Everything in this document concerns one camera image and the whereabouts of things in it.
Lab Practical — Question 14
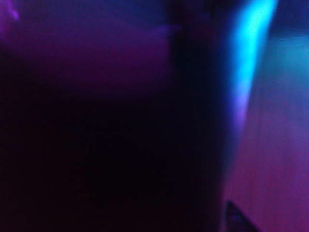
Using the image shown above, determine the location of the black thermos cup with flip lid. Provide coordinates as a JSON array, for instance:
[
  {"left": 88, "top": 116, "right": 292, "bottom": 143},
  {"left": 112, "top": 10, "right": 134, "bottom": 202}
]
[{"left": 48, "top": 0, "right": 277, "bottom": 232}]

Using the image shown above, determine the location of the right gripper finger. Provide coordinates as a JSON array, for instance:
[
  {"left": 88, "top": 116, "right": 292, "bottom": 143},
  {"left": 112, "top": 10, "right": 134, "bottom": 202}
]
[{"left": 225, "top": 200, "right": 260, "bottom": 232}]

